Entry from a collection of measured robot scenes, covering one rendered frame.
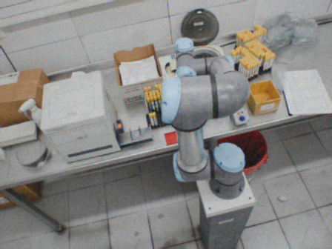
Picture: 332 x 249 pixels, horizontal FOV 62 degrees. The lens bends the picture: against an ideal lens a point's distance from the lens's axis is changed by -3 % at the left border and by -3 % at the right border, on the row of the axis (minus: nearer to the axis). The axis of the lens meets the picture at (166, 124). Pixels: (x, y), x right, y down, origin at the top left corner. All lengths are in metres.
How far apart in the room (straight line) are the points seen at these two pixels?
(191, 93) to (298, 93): 1.03
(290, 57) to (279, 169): 0.93
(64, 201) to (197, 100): 1.89
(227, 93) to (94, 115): 0.66
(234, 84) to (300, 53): 1.22
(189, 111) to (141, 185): 1.64
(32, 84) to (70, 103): 0.43
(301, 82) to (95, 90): 1.09
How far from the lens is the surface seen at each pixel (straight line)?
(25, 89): 1.68
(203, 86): 0.71
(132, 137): 1.41
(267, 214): 2.23
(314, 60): 1.90
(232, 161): 1.06
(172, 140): 1.42
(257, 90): 1.59
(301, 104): 1.61
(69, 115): 1.27
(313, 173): 2.46
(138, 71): 1.68
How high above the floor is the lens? 2.07
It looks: 54 degrees down
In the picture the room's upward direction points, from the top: 10 degrees counter-clockwise
